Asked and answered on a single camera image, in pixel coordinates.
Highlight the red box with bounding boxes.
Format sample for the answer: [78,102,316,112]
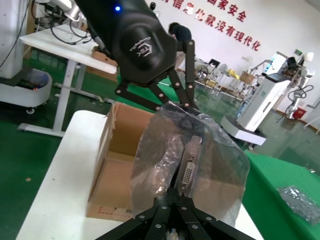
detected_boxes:
[292,106,307,121]

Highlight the brown cardboard box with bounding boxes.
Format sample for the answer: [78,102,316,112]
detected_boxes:
[86,102,161,221]

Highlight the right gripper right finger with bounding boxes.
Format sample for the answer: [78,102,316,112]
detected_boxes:
[173,194,253,240]

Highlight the white standing desk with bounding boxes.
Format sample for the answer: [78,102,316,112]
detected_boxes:
[18,23,119,138]

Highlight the small background cardboard box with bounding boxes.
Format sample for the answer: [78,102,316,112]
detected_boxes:
[240,71,256,83]

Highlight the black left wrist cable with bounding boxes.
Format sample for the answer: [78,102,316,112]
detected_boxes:
[84,12,112,57]

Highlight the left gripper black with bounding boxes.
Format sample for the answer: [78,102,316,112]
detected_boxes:
[114,18,201,113]

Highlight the crumpled empty antistatic bag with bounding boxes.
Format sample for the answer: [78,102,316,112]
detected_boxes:
[276,185,320,225]

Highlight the white kiosk machine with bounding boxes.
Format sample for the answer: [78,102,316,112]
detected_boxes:
[221,51,292,146]

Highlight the green tablecloth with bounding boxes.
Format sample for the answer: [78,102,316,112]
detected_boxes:
[239,149,320,240]

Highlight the red wall slogan lettering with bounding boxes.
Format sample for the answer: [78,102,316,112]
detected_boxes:
[159,0,262,52]

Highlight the translucent grey antistatic bag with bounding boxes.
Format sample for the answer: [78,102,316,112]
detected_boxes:
[131,101,251,222]

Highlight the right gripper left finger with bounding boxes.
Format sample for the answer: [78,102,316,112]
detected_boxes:
[98,203,173,240]

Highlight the person in black shirt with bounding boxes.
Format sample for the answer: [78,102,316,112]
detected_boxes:
[167,21,194,55]

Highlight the graphics card with metal bracket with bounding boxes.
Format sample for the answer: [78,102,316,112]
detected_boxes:
[172,117,218,201]

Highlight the flat cardboard box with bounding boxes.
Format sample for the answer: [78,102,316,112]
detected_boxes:
[91,46,119,66]

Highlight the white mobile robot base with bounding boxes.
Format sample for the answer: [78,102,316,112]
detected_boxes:
[0,0,54,115]

